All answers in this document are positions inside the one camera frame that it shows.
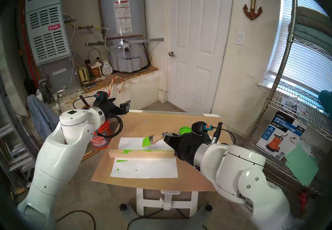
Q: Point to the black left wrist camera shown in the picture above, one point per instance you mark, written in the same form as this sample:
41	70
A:
101	95

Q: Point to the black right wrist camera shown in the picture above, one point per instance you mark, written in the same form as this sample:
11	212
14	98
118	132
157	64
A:
199	127

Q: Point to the copper pipe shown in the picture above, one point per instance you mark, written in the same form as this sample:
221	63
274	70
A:
129	36

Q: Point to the white paper sheet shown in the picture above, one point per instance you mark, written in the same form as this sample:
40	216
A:
145	170

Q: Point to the brown cardboard sheet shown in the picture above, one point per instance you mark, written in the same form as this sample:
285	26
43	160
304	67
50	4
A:
150	125

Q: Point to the gas pipe with yellow valve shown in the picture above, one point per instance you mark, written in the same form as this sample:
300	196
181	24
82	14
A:
85	27

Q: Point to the white window blinds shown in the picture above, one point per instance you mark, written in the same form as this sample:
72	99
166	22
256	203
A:
306	68

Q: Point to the grey bryant furnace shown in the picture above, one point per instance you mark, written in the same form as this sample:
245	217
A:
49	40

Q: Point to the green paper sheet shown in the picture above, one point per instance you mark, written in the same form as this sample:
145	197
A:
301	164

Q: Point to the wooden stick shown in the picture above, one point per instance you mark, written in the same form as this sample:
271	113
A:
89	155

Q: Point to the grey water heater tank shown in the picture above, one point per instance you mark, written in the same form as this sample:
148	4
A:
135	11

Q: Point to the blue cloth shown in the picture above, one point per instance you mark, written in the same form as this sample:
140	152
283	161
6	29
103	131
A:
41	118

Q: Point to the wooden ledge board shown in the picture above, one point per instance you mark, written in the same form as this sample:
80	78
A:
124	76

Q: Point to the grey can of green paint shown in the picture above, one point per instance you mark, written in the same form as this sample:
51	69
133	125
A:
184	130

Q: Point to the light wood plank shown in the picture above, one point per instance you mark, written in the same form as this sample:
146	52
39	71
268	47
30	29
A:
145	154

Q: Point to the yellow lantern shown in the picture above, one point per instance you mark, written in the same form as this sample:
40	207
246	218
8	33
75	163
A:
83	74

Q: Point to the grey metal ladder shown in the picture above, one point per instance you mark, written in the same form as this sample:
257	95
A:
18	158

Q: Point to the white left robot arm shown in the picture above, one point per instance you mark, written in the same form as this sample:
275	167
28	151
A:
57	154

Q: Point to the teal cloth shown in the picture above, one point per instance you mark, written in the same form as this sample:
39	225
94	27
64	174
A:
326	100

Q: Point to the white folding table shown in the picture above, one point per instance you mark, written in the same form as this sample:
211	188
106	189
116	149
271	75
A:
167	198

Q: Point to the striped candy cane decoration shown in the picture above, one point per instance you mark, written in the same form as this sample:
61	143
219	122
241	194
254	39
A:
110	88

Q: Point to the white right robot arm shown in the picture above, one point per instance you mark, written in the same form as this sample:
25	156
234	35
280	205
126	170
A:
246	185

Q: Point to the white light switch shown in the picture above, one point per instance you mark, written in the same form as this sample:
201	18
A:
240	38

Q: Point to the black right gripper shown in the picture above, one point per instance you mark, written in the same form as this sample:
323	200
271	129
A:
189	146

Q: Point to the utility pump box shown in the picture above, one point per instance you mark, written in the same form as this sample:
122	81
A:
280	136

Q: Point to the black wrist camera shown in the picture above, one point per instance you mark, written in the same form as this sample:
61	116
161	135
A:
101	95
199	127

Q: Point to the white panel door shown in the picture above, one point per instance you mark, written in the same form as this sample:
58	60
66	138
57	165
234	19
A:
199	76

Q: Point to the folded green cushion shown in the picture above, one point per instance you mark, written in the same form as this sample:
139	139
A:
311	30

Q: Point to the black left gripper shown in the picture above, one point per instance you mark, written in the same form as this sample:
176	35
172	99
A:
111	110

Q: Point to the orange plastic bucket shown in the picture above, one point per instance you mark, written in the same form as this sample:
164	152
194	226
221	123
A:
99	141

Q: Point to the foil wrapped object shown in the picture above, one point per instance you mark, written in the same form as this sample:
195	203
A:
107	69

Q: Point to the dark flat tool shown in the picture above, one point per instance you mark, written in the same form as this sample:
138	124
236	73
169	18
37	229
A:
90	85

